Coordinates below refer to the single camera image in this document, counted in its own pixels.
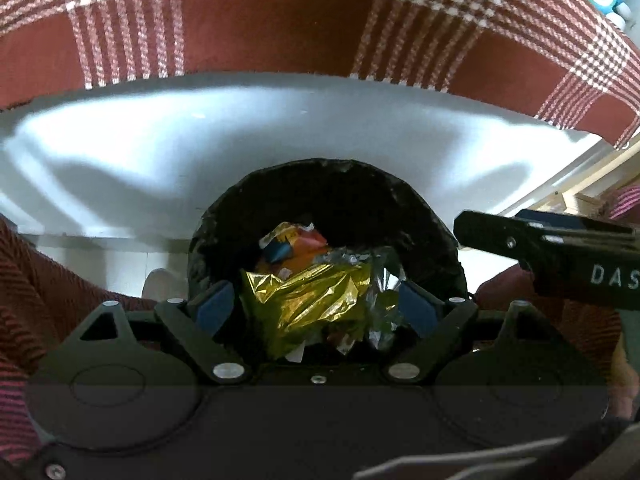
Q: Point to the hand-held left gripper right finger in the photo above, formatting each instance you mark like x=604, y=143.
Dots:
x=417, y=307

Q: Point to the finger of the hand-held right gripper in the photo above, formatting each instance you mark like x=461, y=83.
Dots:
x=495, y=235
x=575, y=221

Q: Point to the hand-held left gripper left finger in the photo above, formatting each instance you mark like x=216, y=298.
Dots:
x=215, y=307

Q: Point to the clear plastic bag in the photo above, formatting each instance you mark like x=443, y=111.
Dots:
x=385, y=280

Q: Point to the gold foil wrapper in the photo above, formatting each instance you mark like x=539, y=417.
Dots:
x=305, y=300

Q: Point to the orange blue small wrapper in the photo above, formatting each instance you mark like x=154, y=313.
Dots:
x=290, y=240

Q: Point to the trash bin with black bag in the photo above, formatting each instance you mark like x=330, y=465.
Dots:
x=350, y=200

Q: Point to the person's red striped clothing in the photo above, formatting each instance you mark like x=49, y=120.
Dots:
x=30, y=310

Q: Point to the red plaid tablecloth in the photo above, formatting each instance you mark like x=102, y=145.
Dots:
x=280, y=25

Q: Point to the wooden frame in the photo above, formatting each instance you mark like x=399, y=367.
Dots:
x=580, y=180

